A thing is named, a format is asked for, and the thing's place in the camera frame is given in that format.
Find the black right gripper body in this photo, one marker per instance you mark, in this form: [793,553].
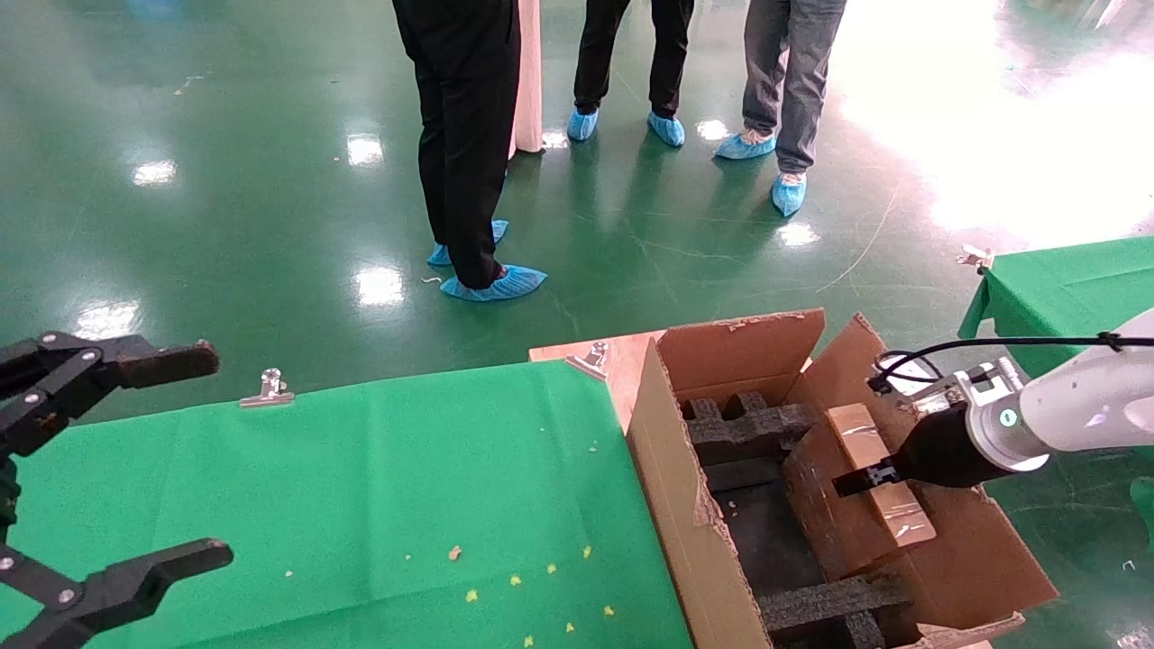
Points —
[942,451]

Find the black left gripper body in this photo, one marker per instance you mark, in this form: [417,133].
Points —
[7,496]

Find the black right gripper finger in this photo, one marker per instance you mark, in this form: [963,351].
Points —
[865,479]

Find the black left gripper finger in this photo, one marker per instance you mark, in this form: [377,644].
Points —
[126,586]
[162,365]

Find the small taped cardboard box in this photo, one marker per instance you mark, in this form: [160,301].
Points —
[838,523]

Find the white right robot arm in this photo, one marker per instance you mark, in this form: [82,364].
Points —
[1082,406]

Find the large open cardboard carton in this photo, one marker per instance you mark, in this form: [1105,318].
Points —
[739,356]

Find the green plastic object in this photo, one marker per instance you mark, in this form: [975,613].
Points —
[1145,505]

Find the large green table cloth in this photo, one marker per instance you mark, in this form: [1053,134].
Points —
[361,487]

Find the blue shoe cover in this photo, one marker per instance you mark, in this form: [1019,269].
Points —
[505,284]
[789,194]
[667,131]
[581,124]
[744,147]
[437,255]

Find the person in black trousers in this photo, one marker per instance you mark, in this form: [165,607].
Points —
[469,135]
[595,54]

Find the person in grey jeans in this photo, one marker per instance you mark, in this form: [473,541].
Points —
[802,90]

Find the white post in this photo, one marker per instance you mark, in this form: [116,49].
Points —
[530,81]

